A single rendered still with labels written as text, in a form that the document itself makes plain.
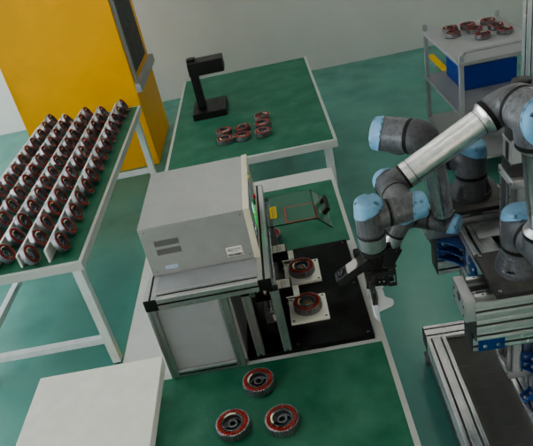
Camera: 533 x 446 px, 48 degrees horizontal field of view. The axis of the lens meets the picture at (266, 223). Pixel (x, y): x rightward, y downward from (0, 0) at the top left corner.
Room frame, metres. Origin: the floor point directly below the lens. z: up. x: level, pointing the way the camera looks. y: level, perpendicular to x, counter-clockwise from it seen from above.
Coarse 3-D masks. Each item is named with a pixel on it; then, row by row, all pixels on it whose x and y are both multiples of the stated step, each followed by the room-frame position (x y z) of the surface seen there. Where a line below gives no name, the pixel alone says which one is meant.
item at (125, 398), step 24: (144, 360) 1.25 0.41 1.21; (48, 384) 1.25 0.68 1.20; (72, 384) 1.23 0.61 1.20; (96, 384) 1.20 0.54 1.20; (120, 384) 1.18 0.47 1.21; (144, 384) 1.16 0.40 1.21; (48, 408) 1.16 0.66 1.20; (72, 408) 1.14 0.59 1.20; (96, 408) 1.12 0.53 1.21; (120, 408) 1.10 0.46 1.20; (144, 408) 1.08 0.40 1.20; (24, 432) 1.09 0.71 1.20; (48, 432) 1.07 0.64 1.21; (72, 432) 1.06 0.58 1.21; (96, 432) 1.04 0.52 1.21; (120, 432) 1.02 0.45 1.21; (144, 432) 1.01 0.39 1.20
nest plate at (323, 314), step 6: (318, 294) 1.89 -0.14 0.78; (324, 294) 1.89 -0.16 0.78; (324, 300) 1.85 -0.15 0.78; (324, 306) 1.81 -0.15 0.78; (294, 312) 1.82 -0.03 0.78; (318, 312) 1.78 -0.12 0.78; (324, 312) 1.78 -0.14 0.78; (294, 318) 1.79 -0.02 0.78; (300, 318) 1.78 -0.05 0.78; (306, 318) 1.77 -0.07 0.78; (312, 318) 1.76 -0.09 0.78; (318, 318) 1.75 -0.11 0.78; (324, 318) 1.75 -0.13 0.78; (294, 324) 1.76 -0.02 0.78
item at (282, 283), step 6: (276, 282) 1.85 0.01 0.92; (282, 282) 1.84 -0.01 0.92; (288, 282) 1.83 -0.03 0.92; (282, 288) 1.80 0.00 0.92; (288, 288) 1.80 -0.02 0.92; (294, 288) 1.84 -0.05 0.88; (282, 294) 1.80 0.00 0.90; (288, 294) 1.80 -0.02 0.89; (294, 294) 1.80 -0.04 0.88; (258, 300) 1.80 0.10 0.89; (264, 300) 1.80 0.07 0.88; (270, 300) 1.86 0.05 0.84; (270, 306) 1.81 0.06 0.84
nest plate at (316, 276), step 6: (288, 264) 2.15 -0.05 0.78; (318, 264) 2.10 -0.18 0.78; (288, 270) 2.10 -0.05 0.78; (318, 270) 2.05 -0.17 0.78; (288, 276) 2.06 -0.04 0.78; (312, 276) 2.02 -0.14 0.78; (318, 276) 2.01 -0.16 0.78; (294, 282) 2.00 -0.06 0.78; (300, 282) 2.00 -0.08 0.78; (306, 282) 1.99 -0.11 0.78; (312, 282) 1.99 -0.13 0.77
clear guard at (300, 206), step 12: (300, 192) 2.24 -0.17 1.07; (312, 192) 2.23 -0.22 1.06; (276, 204) 2.18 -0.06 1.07; (288, 204) 2.16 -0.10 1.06; (300, 204) 2.14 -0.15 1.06; (312, 204) 2.12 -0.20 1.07; (324, 204) 2.17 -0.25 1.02; (288, 216) 2.07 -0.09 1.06; (300, 216) 2.05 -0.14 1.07; (312, 216) 2.03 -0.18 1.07; (324, 216) 2.06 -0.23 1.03
